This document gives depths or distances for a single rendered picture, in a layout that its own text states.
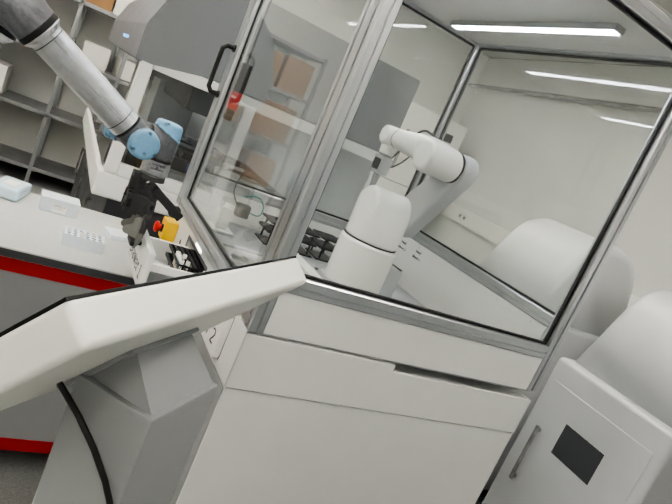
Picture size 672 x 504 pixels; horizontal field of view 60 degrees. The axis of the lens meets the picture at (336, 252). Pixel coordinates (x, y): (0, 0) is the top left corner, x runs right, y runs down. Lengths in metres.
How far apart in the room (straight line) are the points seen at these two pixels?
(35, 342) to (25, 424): 1.59
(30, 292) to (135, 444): 1.21
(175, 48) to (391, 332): 1.50
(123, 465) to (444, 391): 1.05
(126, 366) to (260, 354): 0.61
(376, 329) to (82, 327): 0.98
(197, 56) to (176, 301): 1.91
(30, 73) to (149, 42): 3.53
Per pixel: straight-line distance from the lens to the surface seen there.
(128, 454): 0.78
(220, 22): 2.51
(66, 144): 5.97
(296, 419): 1.48
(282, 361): 1.37
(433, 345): 1.55
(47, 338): 0.56
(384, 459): 1.69
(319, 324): 1.36
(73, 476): 0.85
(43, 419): 2.15
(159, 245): 1.89
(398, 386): 1.56
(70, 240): 2.00
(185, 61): 2.49
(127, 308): 0.59
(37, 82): 5.93
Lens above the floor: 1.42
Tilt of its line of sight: 11 degrees down
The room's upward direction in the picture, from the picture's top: 24 degrees clockwise
